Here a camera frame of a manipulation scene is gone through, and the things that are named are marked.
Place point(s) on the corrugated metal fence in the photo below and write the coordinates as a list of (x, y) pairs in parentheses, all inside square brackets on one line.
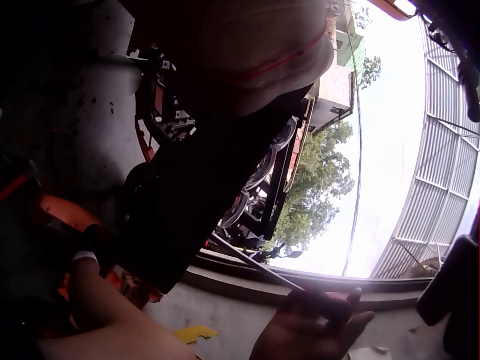
[(438, 157)]

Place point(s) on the person's right hand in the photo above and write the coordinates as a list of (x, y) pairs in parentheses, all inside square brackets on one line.
[(300, 330)]

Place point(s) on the thin grey metal rod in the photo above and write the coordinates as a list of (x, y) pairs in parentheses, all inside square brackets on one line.
[(258, 264)]

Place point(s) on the person's right fingers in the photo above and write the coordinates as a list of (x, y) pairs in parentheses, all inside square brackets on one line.
[(356, 318)]

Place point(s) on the row of parked motorcycles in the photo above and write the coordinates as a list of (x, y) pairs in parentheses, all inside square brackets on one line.
[(262, 187)]

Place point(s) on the orange scooter body panel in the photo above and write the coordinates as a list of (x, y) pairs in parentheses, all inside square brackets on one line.
[(71, 213)]

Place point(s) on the brick and concrete building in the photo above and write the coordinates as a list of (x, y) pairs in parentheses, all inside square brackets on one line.
[(339, 86)]

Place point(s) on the orange and black scooter frame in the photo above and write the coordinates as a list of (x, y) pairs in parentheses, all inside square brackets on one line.
[(161, 93)]

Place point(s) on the yellow flat plastic piece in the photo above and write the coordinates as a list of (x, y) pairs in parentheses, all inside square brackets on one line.
[(195, 333)]

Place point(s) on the person's left fingers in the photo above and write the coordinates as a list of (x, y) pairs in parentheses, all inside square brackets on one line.
[(168, 232)]

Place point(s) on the black rounded object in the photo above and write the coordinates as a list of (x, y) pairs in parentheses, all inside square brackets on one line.
[(453, 285)]

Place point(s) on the green trees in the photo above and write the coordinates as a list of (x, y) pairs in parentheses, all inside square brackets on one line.
[(318, 172)]

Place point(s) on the person's legs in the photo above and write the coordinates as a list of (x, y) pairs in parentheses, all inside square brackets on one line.
[(112, 322)]

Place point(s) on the person's left hand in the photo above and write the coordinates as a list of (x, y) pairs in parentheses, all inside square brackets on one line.
[(240, 48)]

